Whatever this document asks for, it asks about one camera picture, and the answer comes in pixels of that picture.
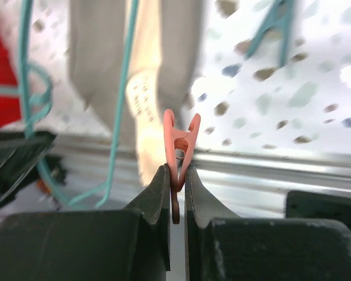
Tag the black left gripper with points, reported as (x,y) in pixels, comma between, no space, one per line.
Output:
(18,159)

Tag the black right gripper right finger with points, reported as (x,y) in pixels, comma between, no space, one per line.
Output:
(312,241)

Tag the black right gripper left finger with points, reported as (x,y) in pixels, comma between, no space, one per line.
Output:
(128,244)

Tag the teal hanger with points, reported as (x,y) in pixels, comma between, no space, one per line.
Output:
(35,108)

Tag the pink clothespin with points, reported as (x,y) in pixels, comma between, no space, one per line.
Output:
(184,141)

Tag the beige grey underwear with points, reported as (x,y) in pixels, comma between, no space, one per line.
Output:
(164,56)

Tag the red clothespin bin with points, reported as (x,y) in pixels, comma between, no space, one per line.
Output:
(3,73)

